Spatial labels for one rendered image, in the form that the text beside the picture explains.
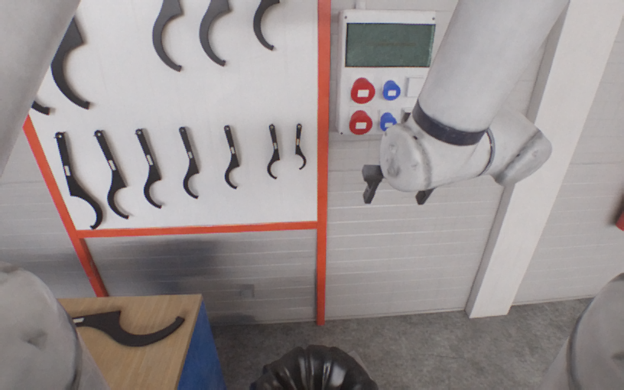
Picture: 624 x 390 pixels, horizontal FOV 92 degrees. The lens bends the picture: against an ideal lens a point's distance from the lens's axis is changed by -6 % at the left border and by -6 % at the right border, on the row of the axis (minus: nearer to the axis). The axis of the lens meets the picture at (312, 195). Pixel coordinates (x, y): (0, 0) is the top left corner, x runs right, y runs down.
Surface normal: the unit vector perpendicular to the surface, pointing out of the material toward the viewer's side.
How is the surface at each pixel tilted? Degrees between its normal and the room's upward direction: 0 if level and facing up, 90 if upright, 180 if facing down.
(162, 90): 90
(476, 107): 109
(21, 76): 98
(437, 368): 0
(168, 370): 0
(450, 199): 90
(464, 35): 93
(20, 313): 18
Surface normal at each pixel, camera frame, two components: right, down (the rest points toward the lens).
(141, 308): 0.00, -0.88
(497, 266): 0.07, 0.48
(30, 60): 0.98, 0.18
